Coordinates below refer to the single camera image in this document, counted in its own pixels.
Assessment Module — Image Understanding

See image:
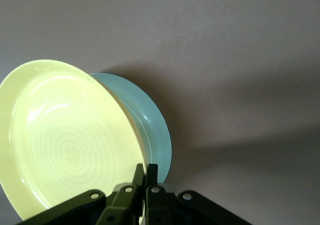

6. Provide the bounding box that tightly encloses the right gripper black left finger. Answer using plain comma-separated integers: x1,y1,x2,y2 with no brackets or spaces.
21,163,147,225

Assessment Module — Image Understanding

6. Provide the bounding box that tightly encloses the light green plate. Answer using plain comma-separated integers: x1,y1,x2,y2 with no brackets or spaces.
88,72,173,186

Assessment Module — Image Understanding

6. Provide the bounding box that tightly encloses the brown table cloth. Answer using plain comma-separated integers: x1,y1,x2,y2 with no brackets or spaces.
0,0,320,225

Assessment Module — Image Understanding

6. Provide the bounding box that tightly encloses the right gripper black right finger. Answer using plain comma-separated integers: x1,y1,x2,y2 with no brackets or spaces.
145,163,251,225

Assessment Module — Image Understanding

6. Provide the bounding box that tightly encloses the yellow plate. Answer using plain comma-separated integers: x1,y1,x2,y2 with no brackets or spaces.
0,58,147,222

